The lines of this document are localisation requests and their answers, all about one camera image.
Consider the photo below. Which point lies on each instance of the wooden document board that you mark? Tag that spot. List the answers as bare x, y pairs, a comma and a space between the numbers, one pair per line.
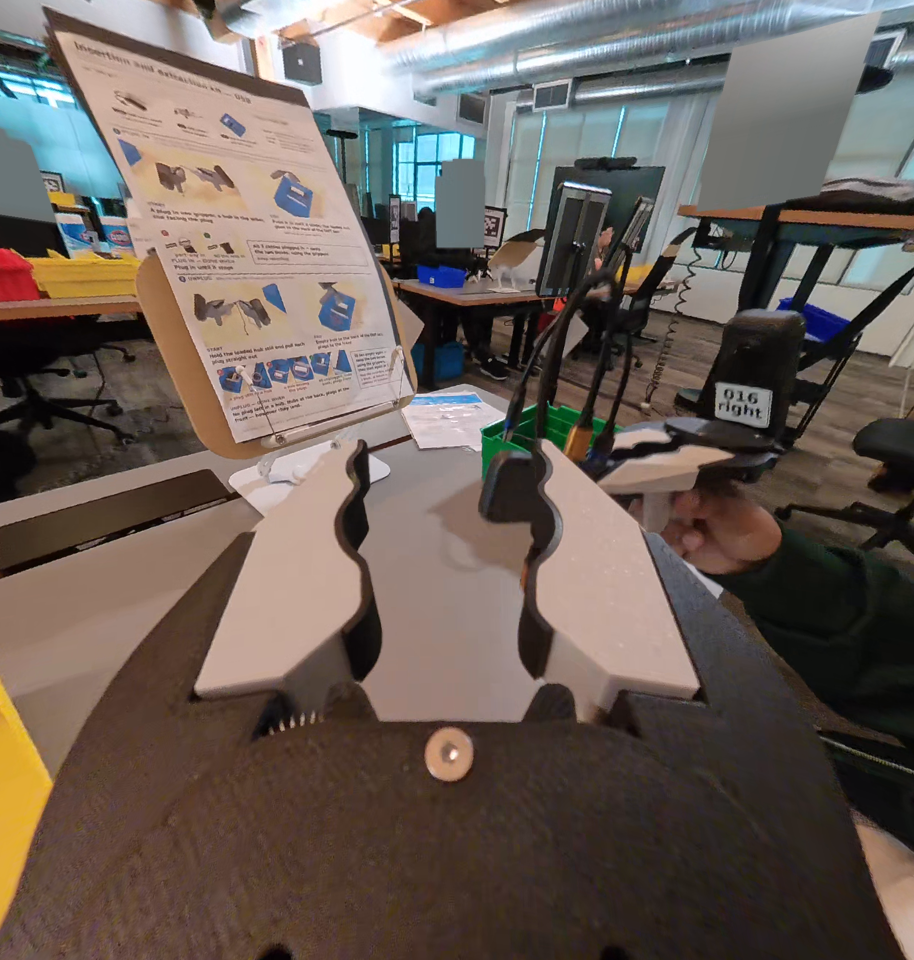
164, 360

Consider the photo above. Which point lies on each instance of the white wipes canister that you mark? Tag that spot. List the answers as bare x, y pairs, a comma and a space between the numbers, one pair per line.
76, 236
118, 238

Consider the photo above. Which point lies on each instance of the green zip jacket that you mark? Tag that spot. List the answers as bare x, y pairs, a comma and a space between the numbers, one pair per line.
891, 787

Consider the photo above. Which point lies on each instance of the blue storage bin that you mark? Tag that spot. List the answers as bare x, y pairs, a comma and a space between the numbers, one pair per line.
442, 276
813, 319

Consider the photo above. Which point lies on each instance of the person's right forearm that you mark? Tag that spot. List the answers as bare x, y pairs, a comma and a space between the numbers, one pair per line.
839, 622

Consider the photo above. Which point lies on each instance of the black office chair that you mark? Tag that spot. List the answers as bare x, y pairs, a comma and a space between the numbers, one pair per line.
37, 352
895, 442

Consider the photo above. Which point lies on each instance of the instruction sheet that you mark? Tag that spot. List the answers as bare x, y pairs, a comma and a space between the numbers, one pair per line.
239, 225

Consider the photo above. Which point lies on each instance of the grey desk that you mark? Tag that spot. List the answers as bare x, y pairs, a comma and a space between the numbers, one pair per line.
89, 622

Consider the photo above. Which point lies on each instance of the printed paper sheets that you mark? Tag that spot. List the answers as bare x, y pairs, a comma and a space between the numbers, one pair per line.
449, 420

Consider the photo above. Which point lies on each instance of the black monitor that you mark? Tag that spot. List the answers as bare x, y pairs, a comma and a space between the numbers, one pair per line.
629, 195

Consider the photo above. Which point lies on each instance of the large red bin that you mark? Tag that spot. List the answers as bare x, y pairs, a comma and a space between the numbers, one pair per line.
3, 277

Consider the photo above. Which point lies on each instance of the green plastic bin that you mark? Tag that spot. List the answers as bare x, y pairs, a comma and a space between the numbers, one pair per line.
532, 424

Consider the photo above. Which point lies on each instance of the small yellow storage bin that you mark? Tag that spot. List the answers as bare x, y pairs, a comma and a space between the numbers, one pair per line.
82, 277

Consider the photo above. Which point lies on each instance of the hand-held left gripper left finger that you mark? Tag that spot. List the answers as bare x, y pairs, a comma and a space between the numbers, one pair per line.
277, 600

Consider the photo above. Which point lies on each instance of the white stand base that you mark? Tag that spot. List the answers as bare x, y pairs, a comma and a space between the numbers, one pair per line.
277, 480

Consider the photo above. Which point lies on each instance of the black-framed wooden table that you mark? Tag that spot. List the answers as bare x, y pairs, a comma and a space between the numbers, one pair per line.
801, 219

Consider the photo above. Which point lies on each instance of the long wooden table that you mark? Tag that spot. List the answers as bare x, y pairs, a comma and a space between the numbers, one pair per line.
52, 307

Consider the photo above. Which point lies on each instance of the wooden work table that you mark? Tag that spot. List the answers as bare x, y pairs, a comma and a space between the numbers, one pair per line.
464, 292

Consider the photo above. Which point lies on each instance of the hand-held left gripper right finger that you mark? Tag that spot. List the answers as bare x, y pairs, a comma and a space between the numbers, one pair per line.
614, 600

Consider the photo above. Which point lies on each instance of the silver ventilation ducts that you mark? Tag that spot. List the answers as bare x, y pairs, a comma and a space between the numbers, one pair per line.
577, 45

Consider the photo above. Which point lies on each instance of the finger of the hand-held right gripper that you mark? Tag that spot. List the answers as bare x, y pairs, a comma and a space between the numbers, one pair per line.
651, 444
651, 474

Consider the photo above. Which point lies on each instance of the person's right hand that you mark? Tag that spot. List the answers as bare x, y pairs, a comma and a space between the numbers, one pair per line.
726, 529

